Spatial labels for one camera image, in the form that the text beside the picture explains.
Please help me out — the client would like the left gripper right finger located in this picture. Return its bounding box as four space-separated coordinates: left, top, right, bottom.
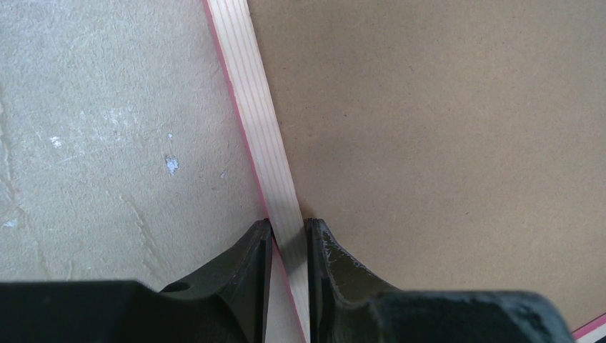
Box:
305 219 573 342

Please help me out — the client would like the pink picture frame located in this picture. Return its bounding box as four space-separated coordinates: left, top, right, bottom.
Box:
205 1 605 329

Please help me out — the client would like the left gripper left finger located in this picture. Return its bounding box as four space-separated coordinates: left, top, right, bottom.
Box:
1 219 272 342

